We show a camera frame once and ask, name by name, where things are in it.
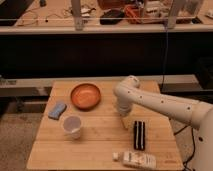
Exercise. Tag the black striped block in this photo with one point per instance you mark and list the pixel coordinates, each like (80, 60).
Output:
(139, 135)

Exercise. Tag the orange ceramic bowl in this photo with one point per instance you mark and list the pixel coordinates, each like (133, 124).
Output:
(85, 96)

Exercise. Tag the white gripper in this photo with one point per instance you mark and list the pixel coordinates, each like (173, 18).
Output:
(124, 108)

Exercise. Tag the orange tool on bench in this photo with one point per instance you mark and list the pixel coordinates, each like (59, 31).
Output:
(132, 14)

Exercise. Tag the metal post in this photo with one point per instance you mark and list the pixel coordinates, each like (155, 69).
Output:
(76, 9)
(173, 13)

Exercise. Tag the left metal post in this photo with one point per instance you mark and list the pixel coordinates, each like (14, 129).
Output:
(76, 9)

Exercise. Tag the right metal post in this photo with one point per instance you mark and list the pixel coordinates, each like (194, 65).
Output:
(173, 13)

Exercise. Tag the white lotion bottle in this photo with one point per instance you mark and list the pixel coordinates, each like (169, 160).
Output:
(136, 159)

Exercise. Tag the black bag on bench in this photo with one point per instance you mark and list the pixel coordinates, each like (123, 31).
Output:
(111, 17)

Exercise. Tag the blue sponge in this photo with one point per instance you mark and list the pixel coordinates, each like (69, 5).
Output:
(57, 110)

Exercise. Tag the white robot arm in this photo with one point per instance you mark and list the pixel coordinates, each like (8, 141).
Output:
(197, 114)

